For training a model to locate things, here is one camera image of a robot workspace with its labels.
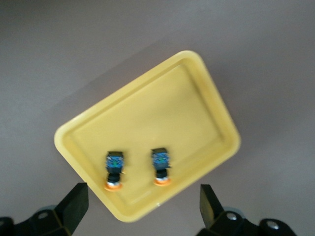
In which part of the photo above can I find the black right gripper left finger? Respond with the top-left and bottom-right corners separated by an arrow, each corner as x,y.
0,182 -> 89,236

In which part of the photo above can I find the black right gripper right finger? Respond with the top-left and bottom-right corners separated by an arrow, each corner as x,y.
199,184 -> 296,236

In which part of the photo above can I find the yellow push button blue block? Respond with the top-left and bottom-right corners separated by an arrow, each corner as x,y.
103,150 -> 127,192
150,147 -> 173,187

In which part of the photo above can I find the yellow plastic tray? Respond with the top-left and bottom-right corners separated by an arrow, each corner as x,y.
53,50 -> 242,224

